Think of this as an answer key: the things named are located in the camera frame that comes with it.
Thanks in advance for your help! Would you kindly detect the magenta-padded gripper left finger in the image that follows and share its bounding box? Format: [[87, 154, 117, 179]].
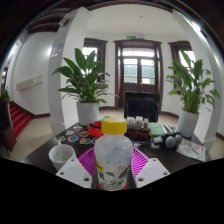
[[55, 147, 98, 190]]

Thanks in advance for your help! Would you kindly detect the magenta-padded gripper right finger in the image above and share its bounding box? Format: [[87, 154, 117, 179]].
[[128, 147, 172, 190]]

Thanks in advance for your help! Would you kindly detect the yellow-capped clear drink bottle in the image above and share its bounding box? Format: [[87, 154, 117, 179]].
[[93, 116, 134, 192]]

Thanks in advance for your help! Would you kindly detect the white speckled cup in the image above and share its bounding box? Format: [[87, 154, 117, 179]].
[[48, 143, 78, 172]]

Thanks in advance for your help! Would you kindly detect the green cloth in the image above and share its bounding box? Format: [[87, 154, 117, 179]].
[[148, 122, 167, 137]]

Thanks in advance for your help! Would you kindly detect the printed magazine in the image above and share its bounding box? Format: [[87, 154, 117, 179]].
[[175, 138, 208, 163]]

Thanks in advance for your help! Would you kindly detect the red box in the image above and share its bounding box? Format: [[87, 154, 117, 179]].
[[87, 120, 105, 139]]

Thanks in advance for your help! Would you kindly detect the black chair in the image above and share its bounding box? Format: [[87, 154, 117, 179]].
[[123, 91, 161, 123]]

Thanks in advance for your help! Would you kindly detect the broad-leaved plant in white pot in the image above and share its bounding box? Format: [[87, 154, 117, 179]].
[[51, 48, 117, 127]]

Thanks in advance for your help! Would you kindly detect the narrow-leaved plant in white pot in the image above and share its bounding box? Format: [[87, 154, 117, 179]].
[[165, 49, 221, 140]]

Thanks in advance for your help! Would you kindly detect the dark wooden glazed double door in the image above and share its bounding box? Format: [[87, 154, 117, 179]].
[[113, 38, 165, 110]]

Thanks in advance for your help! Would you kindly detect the dark-framed window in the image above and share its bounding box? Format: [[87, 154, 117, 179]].
[[82, 37, 109, 65], [167, 40, 196, 68]]

